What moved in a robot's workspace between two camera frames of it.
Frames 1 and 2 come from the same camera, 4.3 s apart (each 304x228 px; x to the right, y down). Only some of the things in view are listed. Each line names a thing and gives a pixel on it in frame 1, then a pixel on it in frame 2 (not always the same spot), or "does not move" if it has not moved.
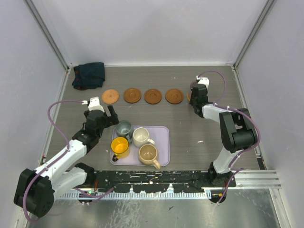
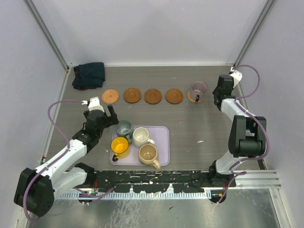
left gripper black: (111, 120) does not move
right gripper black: (191, 101) to (214, 91)
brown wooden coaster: (153, 96) does not move
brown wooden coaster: (132, 95) does not move
